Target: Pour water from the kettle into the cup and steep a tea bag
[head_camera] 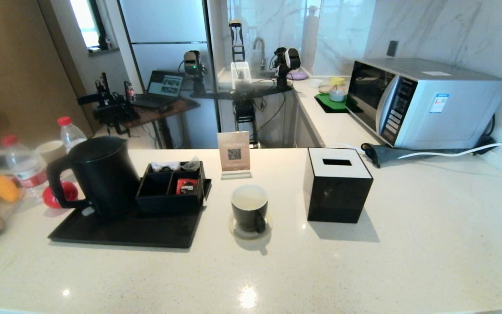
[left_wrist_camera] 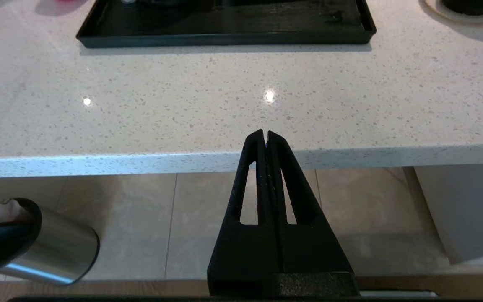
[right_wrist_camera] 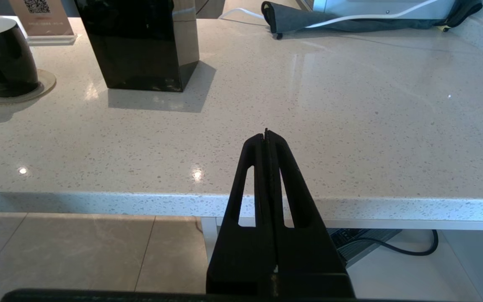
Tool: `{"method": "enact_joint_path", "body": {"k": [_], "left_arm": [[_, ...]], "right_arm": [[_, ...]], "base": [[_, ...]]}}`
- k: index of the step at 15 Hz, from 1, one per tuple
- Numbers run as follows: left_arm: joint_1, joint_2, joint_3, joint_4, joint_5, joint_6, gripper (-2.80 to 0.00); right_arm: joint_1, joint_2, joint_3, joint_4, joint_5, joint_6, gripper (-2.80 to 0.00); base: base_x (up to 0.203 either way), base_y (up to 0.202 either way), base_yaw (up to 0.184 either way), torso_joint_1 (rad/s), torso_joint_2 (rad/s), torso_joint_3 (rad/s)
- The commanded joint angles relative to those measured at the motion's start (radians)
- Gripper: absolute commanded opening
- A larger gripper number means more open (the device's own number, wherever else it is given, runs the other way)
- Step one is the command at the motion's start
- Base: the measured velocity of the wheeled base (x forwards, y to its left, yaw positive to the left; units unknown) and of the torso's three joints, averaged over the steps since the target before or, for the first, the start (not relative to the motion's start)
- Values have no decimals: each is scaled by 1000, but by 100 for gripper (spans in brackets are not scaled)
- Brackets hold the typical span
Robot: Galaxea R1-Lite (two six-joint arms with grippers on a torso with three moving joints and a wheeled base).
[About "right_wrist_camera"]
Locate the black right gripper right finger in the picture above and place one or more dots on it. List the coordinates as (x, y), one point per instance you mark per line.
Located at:
(312, 260)

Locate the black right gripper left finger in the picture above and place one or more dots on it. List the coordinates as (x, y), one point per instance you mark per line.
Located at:
(241, 260)

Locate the grey power strip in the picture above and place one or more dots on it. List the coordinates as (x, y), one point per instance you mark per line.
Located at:
(350, 245)

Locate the black tissue box white top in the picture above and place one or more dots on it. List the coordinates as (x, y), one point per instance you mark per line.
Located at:
(141, 46)

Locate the dark grey fabric sleeve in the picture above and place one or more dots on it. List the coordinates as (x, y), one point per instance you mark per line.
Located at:
(300, 19)

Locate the silver microwave oven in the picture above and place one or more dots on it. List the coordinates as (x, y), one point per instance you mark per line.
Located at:
(371, 6)

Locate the beige saucer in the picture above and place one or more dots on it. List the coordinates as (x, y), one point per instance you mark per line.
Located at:
(46, 84)

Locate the QR code acrylic sign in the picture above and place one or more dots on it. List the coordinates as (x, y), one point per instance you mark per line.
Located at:
(48, 23)

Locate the black mug white inside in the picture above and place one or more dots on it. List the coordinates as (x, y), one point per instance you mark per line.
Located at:
(2, 63)

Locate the white counter support post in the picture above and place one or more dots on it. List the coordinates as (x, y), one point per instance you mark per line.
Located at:
(209, 239)

